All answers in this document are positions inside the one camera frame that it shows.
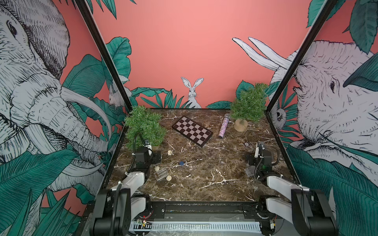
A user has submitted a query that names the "clear battery box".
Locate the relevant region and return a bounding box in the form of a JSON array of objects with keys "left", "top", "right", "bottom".
[
  {"left": 154, "top": 168, "right": 168, "bottom": 181},
  {"left": 245, "top": 166, "right": 256, "bottom": 178}
]

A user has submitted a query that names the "small christmas tree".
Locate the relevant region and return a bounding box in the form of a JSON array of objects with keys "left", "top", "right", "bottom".
[
  {"left": 125, "top": 106, "right": 167, "bottom": 150},
  {"left": 231, "top": 83, "right": 268, "bottom": 132}
]

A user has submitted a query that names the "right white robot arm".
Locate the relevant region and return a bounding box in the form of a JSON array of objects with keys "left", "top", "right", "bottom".
[{"left": 246, "top": 146, "right": 339, "bottom": 236}]

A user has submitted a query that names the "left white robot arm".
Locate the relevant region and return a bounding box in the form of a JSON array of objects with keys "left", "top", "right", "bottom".
[{"left": 89, "top": 147, "right": 161, "bottom": 236}]

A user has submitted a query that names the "brown checkered chess board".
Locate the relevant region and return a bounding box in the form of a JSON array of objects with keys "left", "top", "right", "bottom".
[{"left": 172, "top": 116, "right": 213, "bottom": 147}]

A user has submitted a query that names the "purple glitter tube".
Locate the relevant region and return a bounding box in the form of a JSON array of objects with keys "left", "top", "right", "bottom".
[{"left": 218, "top": 113, "right": 230, "bottom": 139}]

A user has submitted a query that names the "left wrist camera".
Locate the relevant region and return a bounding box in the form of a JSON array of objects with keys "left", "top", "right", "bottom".
[{"left": 144, "top": 140, "right": 152, "bottom": 151}]

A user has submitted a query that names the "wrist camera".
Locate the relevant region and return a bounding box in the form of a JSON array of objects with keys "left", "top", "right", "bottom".
[
  {"left": 254, "top": 142, "right": 265, "bottom": 158},
  {"left": 144, "top": 140, "right": 152, "bottom": 151}
]

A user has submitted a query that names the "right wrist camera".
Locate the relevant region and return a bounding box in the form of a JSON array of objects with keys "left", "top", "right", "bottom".
[{"left": 254, "top": 142, "right": 265, "bottom": 158}]

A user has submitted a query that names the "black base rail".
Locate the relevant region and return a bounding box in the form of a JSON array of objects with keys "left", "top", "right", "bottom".
[{"left": 134, "top": 201, "right": 279, "bottom": 221}]

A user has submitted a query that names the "white slotted cable duct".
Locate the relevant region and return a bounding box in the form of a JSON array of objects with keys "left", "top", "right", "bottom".
[{"left": 129, "top": 221, "right": 261, "bottom": 233}]

